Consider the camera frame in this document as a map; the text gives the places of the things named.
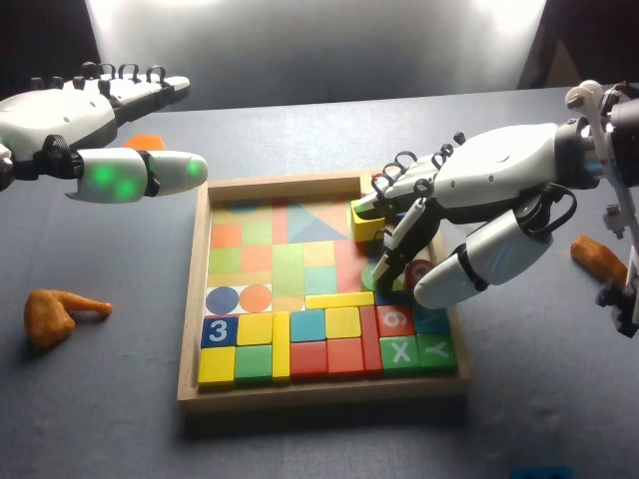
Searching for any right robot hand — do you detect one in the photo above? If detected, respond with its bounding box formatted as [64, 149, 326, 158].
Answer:
[350, 124, 578, 310]

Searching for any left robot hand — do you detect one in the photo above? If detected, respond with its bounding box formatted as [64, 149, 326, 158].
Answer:
[0, 62, 210, 205]

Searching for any red cylinder block letter Q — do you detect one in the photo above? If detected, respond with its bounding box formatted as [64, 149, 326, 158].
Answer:
[402, 258, 433, 290]

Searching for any yellow wooden cube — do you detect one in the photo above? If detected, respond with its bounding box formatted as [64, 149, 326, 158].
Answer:
[351, 199, 388, 244]

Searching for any green cylinder block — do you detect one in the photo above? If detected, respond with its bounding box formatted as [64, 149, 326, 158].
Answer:
[359, 259, 406, 294]

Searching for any orange hexagon block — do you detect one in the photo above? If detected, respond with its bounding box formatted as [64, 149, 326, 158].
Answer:
[123, 133, 165, 151]

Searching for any blue number cube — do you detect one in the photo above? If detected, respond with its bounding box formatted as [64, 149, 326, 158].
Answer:
[201, 315, 240, 349]

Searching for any blue two-hole brick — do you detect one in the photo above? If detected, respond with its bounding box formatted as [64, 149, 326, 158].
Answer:
[508, 464, 573, 479]

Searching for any grey table cloth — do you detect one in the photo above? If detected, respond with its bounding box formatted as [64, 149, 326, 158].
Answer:
[0, 84, 639, 479]

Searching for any toy fried chicken drumstick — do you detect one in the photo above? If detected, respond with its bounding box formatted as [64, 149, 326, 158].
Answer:
[23, 288, 113, 349]

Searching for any wooden puzzle tray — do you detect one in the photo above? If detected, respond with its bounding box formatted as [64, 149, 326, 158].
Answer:
[177, 172, 471, 413]

